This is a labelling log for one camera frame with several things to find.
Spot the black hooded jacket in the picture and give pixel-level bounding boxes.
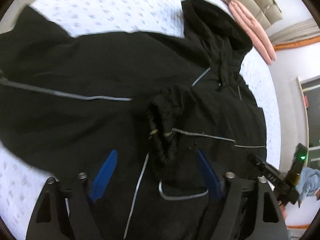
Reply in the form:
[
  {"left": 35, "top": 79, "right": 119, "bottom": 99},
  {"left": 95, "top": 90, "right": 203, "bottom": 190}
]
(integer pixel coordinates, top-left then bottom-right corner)
[{"left": 1, "top": 0, "right": 267, "bottom": 239}]

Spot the dark window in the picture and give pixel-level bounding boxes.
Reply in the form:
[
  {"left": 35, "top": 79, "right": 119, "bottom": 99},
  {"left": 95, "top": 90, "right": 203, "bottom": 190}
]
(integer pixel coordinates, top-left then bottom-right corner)
[{"left": 300, "top": 78, "right": 320, "bottom": 170}]

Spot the beige and orange curtain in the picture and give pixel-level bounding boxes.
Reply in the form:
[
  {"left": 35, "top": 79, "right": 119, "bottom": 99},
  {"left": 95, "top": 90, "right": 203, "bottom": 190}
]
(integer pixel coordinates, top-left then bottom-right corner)
[{"left": 269, "top": 18, "right": 319, "bottom": 51}]

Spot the folded pink blanket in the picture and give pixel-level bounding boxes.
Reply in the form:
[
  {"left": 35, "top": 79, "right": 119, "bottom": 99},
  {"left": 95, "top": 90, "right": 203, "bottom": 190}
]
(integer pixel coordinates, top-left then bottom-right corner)
[{"left": 228, "top": 0, "right": 277, "bottom": 66}]

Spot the floral quilted bed cover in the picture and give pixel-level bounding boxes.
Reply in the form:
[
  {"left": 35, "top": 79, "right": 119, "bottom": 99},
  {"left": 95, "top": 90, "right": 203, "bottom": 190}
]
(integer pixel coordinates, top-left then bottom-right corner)
[{"left": 0, "top": 0, "right": 282, "bottom": 240}]

